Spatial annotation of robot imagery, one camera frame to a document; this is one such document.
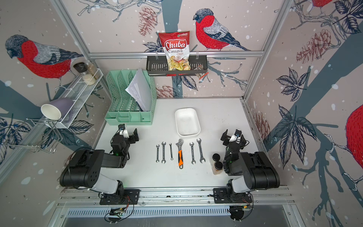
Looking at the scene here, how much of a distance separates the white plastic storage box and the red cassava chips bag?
0.33 meters

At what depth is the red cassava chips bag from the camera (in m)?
0.81

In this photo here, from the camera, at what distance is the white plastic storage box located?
1.02 metres
